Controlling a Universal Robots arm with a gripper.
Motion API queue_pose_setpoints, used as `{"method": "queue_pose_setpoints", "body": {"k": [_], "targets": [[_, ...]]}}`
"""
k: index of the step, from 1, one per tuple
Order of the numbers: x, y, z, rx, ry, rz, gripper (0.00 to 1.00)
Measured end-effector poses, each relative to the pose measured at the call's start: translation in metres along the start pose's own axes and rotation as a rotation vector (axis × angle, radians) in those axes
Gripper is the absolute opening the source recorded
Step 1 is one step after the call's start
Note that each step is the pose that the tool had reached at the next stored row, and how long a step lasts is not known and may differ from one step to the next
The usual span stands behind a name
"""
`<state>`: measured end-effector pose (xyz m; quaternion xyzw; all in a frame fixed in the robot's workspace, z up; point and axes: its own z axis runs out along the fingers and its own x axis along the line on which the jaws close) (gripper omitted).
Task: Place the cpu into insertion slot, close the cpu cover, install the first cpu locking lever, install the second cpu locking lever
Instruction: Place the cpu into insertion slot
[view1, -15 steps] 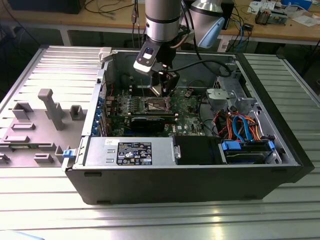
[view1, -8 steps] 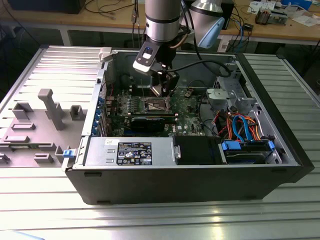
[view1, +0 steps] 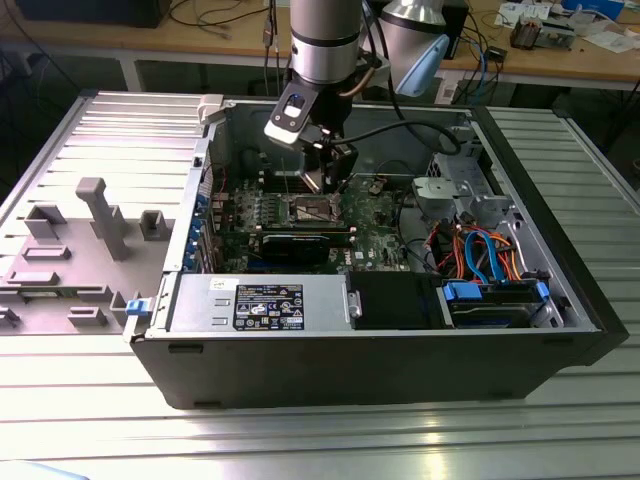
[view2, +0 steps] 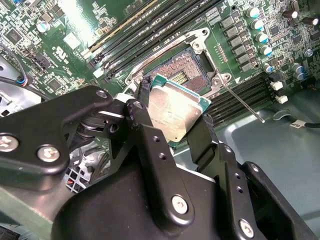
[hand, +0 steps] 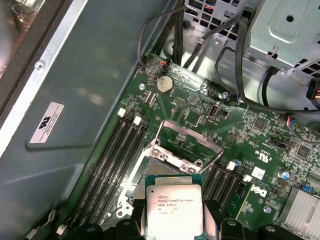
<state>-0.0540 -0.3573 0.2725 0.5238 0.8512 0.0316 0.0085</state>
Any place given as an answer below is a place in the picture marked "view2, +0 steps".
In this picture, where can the silver CPU chip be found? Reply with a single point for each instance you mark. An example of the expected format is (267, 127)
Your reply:
(172, 110)

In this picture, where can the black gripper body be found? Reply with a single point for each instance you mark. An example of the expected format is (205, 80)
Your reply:
(120, 212)

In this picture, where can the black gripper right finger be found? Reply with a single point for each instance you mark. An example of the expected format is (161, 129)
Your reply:
(230, 162)

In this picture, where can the metal locking lever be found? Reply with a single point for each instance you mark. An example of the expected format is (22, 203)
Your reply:
(242, 102)

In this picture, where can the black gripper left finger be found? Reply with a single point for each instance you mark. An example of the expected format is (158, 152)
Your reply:
(30, 138)

